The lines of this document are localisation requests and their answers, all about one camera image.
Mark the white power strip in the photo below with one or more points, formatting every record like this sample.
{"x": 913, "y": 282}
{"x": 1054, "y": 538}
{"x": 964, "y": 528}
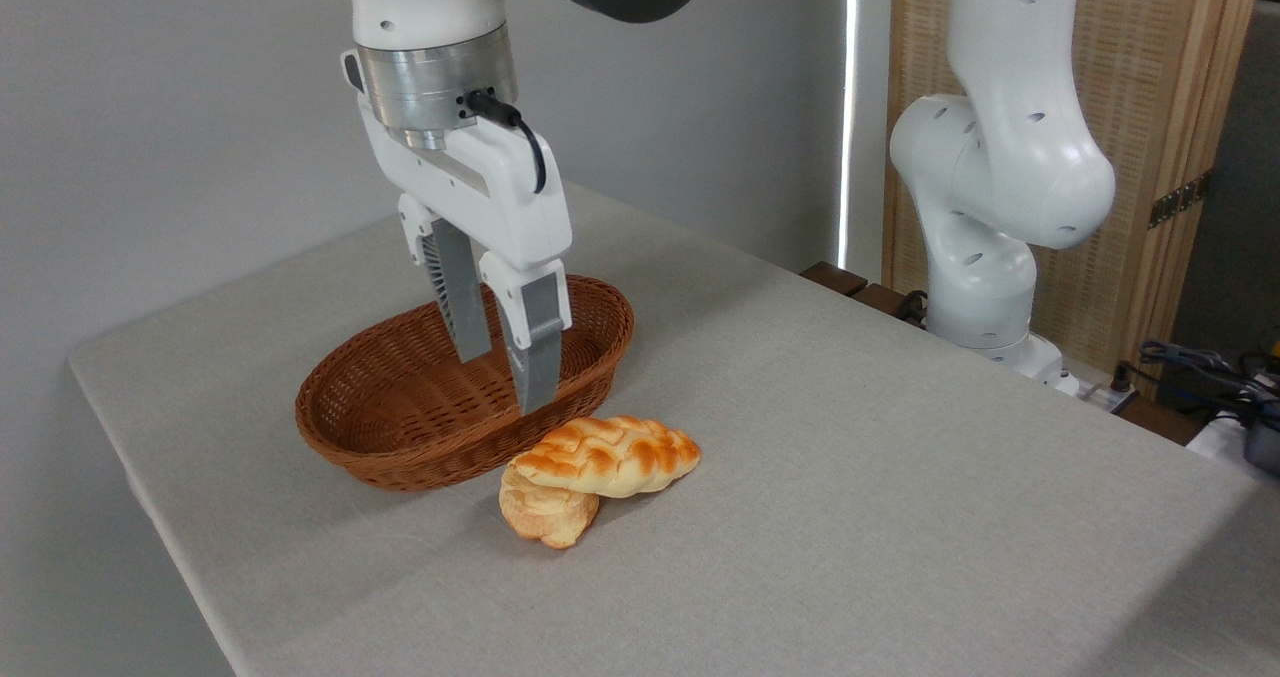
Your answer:
{"x": 1100, "y": 395}

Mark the braided golden bread loaf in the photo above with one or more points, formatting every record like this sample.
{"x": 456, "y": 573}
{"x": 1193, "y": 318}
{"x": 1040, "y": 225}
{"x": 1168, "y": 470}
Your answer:
{"x": 610, "y": 457}

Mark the grey tablecloth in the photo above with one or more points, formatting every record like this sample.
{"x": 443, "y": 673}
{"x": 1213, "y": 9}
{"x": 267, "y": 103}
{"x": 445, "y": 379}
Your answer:
{"x": 850, "y": 517}

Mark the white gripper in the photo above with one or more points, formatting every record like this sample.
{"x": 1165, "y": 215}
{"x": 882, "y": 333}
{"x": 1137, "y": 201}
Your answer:
{"x": 505, "y": 202}

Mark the round golden bread roll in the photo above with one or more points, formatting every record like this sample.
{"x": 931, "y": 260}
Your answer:
{"x": 540, "y": 522}

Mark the dark brown wooden block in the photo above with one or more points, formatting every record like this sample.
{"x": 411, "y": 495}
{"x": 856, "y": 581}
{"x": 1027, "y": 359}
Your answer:
{"x": 880, "y": 300}
{"x": 832, "y": 278}

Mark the brown wicker basket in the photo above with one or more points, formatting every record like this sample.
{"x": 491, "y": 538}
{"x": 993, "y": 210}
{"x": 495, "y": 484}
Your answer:
{"x": 420, "y": 457}

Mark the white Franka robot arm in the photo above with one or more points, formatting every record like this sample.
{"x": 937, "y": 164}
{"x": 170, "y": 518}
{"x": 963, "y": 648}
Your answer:
{"x": 1000, "y": 157}

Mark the wooden woven folding screen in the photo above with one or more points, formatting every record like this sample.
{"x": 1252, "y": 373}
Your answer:
{"x": 1150, "y": 77}

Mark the dark metal screen hinge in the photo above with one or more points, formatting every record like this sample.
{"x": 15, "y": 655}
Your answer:
{"x": 1180, "y": 200}

